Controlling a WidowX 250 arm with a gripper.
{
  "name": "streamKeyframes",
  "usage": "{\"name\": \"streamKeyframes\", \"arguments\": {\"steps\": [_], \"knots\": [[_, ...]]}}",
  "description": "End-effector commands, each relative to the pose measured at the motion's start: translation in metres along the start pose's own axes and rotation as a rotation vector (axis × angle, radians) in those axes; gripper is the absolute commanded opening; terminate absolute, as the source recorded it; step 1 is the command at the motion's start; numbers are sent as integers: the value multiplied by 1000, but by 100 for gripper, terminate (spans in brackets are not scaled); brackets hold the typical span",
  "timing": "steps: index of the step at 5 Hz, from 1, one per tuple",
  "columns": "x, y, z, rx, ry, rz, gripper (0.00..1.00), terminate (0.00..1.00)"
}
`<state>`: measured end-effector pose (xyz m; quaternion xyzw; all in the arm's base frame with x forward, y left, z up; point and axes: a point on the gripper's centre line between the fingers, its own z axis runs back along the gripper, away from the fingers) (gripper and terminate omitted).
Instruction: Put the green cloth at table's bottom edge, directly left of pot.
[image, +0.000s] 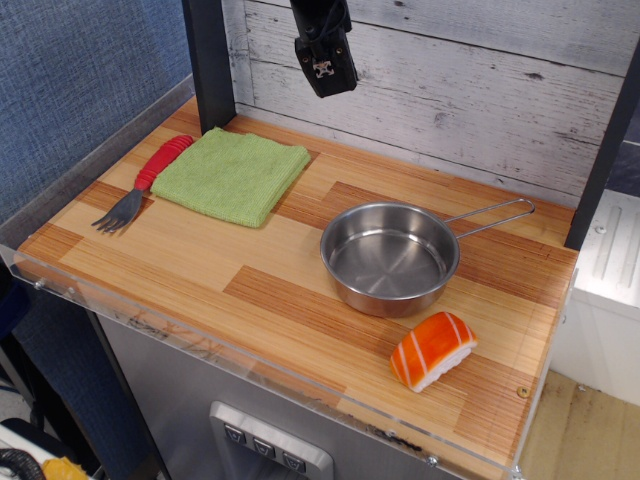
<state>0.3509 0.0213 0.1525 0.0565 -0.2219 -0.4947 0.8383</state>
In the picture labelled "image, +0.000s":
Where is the stainless steel pot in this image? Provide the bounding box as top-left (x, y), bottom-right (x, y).
top-left (320, 198), bottom-right (536, 318)

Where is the dark right vertical post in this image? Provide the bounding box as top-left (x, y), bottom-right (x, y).
top-left (564, 0), bottom-right (640, 251)

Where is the salmon sushi toy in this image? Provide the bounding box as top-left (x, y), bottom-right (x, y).
top-left (389, 312), bottom-right (478, 393)

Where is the dark left vertical post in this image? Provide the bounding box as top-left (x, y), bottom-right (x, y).
top-left (182, 0), bottom-right (236, 133)

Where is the clear acrylic table edge guard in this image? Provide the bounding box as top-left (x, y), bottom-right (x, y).
top-left (1, 80), bottom-right (577, 479)

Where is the white box at right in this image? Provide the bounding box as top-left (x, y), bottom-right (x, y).
top-left (550, 190), bottom-right (639, 405)

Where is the red-handled grey fork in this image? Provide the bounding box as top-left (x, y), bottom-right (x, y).
top-left (92, 135), bottom-right (194, 233)

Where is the dark vertical post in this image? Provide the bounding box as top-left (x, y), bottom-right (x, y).
top-left (564, 0), bottom-right (640, 251)
top-left (182, 0), bottom-right (236, 133)

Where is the green cloth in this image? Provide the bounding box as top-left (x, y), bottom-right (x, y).
top-left (151, 128), bottom-right (311, 228)

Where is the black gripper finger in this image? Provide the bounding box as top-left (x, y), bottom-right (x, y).
top-left (294, 38), bottom-right (331, 97)
top-left (327, 30), bottom-right (358, 96)

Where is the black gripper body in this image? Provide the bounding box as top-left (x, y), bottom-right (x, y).
top-left (290, 0), bottom-right (351, 60)

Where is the grey control panel with buttons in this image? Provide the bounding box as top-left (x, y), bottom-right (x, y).
top-left (209, 401), bottom-right (334, 480)

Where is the yellow object bottom left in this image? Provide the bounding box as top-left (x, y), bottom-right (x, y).
top-left (42, 457), bottom-right (89, 480)

